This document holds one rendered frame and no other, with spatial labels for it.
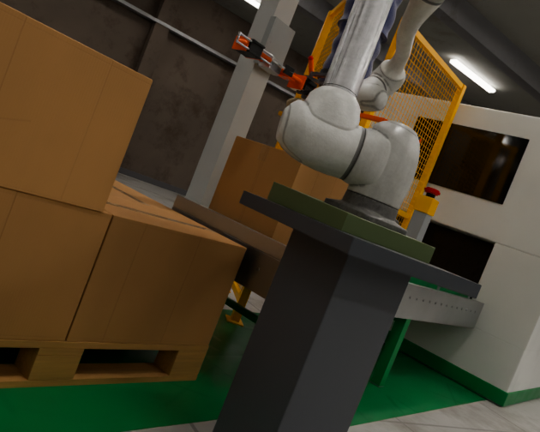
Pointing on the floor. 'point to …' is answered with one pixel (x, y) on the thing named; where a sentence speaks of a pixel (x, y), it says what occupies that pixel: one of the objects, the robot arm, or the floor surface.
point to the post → (422, 217)
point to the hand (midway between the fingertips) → (299, 84)
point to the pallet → (91, 372)
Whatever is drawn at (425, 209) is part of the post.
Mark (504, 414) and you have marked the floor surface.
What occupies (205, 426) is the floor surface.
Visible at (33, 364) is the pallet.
